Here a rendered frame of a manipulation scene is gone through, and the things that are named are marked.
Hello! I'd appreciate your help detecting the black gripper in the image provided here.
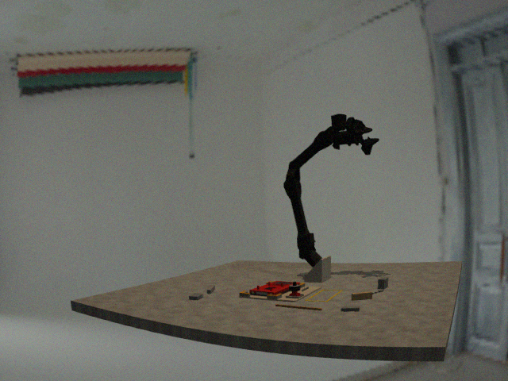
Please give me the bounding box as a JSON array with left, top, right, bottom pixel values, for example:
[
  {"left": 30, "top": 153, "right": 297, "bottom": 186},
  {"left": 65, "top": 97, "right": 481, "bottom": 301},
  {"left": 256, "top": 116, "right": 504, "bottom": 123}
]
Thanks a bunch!
[{"left": 342, "top": 117, "right": 379, "bottom": 155}]

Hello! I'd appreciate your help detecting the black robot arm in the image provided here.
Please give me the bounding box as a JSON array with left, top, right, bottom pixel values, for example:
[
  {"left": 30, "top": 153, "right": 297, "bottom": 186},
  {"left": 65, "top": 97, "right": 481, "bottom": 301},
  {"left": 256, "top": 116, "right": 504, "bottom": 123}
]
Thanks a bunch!
[{"left": 283, "top": 114, "right": 346, "bottom": 267}]

